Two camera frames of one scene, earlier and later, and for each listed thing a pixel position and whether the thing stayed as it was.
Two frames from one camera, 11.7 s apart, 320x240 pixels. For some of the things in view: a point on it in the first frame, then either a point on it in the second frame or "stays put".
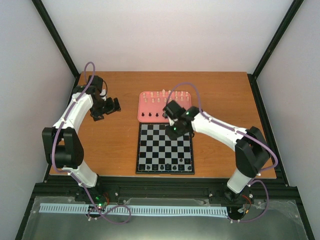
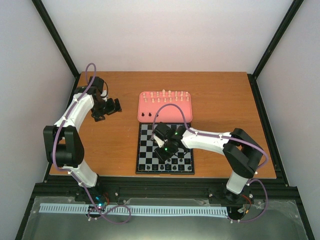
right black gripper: (172, 135) to (163, 157)
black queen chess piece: (168, 167) stays put
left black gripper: (96, 114) stays put
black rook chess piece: (142, 166) stays put
